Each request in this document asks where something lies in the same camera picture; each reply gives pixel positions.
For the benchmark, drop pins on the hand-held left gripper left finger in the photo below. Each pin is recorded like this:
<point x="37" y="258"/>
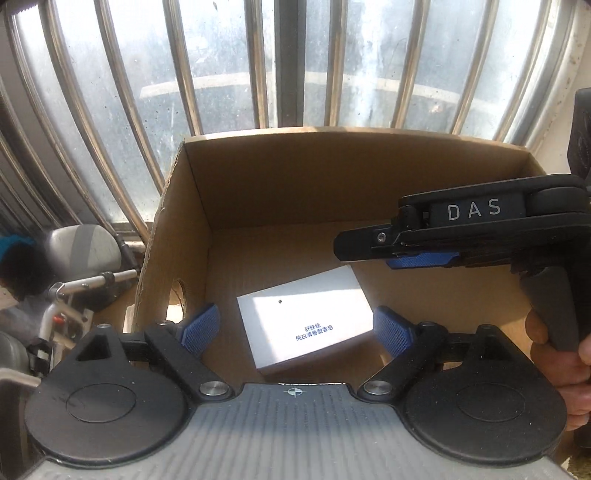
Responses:
<point x="201" y="329"/>

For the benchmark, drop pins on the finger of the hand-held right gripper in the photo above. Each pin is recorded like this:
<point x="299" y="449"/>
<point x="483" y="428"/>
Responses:
<point x="362" y="244"/>
<point x="422" y="261"/>

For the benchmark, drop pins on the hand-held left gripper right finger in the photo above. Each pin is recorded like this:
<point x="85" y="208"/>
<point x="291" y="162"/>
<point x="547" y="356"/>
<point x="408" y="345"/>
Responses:
<point x="392" y="333"/>

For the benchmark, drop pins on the white soap box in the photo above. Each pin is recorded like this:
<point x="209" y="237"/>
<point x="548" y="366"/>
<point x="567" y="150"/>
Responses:
<point x="302" y="318"/>

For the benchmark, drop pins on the brown cardboard box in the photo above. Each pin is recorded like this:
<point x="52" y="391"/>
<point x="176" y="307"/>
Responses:
<point x="277" y="184"/>

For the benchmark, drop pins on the person's right hand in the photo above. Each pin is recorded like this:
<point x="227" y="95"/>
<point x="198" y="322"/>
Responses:
<point x="551" y="369"/>

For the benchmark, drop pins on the grey folding wheelchair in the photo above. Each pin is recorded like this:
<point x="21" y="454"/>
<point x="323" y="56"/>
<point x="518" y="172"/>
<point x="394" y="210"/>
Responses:
<point x="83" y="263"/>

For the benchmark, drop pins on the dark cloth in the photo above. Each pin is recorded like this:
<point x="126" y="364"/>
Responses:
<point x="23" y="272"/>

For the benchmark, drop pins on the metal window grille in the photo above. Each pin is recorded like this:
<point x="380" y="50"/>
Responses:
<point x="221" y="69"/>

